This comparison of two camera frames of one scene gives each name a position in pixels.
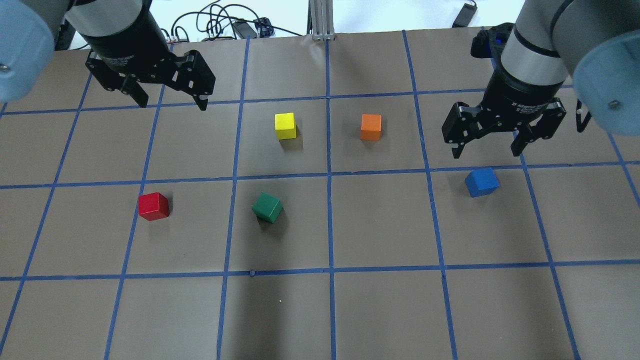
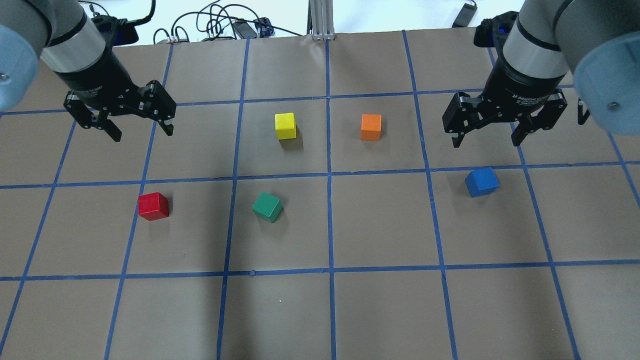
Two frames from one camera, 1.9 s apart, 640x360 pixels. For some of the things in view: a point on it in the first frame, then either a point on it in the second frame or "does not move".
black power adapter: [465, 16] does not move
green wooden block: [267, 207] does not move
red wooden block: [153, 206] does not move
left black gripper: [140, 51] → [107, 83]
